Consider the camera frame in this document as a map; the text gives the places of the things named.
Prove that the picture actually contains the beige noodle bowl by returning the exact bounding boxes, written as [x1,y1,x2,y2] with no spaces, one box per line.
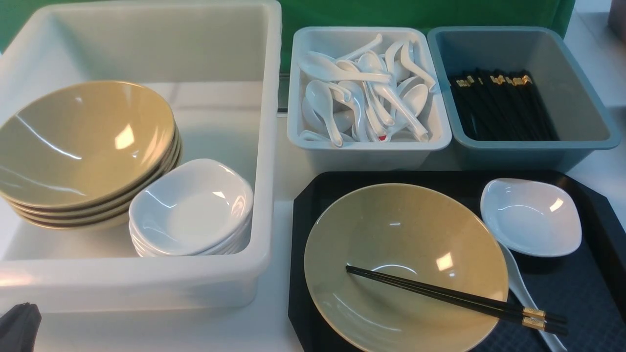
[304,183,509,352]

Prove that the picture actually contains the black chopstick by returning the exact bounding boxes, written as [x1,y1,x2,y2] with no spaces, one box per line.
[358,275,569,336]
[346,265,568,325]

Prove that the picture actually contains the white square sauce dish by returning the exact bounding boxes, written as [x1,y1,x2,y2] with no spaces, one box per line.
[479,178,582,258]

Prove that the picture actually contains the white ceramic soup spoon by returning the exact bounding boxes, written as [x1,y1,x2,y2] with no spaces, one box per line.
[498,243,567,352]

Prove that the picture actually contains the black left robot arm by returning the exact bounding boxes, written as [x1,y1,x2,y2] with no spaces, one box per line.
[0,303,41,352]

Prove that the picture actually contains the bottom stacked beige bowl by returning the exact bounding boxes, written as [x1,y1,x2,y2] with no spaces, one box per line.
[10,146,183,230]

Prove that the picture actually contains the stacked beige bowl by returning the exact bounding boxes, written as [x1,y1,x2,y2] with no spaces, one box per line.
[1,125,182,216]
[0,81,177,209]
[10,146,183,230]
[7,139,182,221]

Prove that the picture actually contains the top stacked beige bowl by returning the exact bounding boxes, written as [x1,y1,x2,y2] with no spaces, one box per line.
[0,81,177,209]

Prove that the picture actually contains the white spoon in bin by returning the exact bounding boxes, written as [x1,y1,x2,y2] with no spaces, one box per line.
[305,80,344,148]

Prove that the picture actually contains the white spoon bin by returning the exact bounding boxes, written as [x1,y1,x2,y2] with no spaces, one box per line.
[288,26,452,173]

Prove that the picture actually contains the top stacked white dish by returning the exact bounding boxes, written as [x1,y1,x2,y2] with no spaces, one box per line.
[128,159,253,258]

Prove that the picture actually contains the large white plastic tub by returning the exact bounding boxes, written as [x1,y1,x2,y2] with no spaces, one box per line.
[1,0,282,313]

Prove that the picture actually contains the bundle of black chopsticks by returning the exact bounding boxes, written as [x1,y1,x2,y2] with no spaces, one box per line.
[447,67,560,142]

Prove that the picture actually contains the blue-grey chopstick bin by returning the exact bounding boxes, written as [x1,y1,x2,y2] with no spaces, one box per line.
[427,26,620,172]

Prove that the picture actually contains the black plastic serving tray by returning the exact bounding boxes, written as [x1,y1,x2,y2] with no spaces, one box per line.
[288,170,626,352]

